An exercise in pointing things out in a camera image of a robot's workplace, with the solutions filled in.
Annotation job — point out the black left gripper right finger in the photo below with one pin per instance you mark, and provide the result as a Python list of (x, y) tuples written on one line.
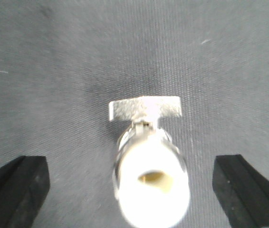
[(242, 192)]

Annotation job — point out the metal valve with white cap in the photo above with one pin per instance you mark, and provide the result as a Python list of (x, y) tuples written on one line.
[(150, 177)]

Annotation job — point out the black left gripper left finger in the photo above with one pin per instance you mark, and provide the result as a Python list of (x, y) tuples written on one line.
[(24, 185)]

